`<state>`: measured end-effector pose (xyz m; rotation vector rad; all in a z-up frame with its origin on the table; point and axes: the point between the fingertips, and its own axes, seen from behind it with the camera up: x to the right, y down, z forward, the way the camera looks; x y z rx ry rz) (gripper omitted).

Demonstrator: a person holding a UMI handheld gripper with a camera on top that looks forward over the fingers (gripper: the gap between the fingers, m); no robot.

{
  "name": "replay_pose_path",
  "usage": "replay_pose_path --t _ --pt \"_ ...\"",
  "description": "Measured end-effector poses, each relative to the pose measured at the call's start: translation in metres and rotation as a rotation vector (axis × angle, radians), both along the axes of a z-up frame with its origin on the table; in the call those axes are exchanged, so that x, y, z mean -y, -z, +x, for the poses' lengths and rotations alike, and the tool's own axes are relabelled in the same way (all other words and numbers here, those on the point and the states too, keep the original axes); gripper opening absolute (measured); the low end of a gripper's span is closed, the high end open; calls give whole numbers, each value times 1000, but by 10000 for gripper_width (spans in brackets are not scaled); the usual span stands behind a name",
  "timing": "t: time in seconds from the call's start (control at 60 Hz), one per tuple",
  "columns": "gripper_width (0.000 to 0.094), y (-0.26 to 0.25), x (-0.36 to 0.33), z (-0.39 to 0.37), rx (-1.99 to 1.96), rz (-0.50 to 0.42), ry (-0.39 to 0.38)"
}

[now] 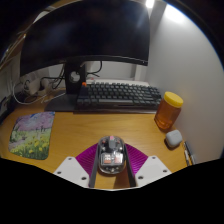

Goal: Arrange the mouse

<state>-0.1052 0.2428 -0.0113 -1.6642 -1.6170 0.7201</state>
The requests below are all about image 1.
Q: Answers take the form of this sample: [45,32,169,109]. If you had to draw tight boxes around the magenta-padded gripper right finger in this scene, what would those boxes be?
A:
[123,143,173,188]

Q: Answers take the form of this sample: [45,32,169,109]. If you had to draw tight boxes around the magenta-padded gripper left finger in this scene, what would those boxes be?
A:
[53,143,101,189]

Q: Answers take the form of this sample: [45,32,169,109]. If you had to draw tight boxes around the transparent computer mouse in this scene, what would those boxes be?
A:
[97,134,127,175]

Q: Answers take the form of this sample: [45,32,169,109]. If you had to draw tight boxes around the flower landscape print mouse pad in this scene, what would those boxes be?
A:
[8,111,56,161]

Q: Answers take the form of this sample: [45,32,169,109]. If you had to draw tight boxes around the grey earbud case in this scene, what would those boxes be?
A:
[164,129,184,149]

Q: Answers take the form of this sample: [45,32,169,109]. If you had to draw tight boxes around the dark pens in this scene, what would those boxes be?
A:
[182,140,198,167]

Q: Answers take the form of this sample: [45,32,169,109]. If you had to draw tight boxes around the amber jar with yellow lid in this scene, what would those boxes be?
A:
[153,91,184,132]

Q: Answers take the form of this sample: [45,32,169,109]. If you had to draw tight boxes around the black monitor stand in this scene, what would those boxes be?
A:
[44,61,88,113]

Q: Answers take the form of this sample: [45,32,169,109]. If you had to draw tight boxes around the dark grey mechanical keyboard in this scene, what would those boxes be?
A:
[74,81,163,113]

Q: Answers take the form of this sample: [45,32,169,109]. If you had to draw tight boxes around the white power strip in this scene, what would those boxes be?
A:
[23,77,51,96]

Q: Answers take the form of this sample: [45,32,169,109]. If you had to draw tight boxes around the black box device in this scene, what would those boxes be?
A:
[0,94,16,125]

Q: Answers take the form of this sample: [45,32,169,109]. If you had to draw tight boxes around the black curved computer monitor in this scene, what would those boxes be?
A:
[19,0,151,78]

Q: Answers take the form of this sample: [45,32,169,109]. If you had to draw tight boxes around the white cable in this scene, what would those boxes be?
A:
[12,81,66,105]

